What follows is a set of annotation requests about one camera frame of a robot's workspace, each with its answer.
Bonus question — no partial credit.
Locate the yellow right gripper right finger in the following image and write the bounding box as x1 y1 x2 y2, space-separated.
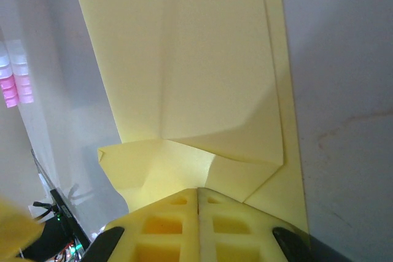
197 187 320 262

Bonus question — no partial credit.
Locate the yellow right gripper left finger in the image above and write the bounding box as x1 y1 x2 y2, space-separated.
81 187 200 262

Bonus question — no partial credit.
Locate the yellow paper sheet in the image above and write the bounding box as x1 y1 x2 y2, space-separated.
68 0 311 235

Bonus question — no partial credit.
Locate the aluminium mounting rail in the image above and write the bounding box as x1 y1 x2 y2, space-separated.
29 148 93 262

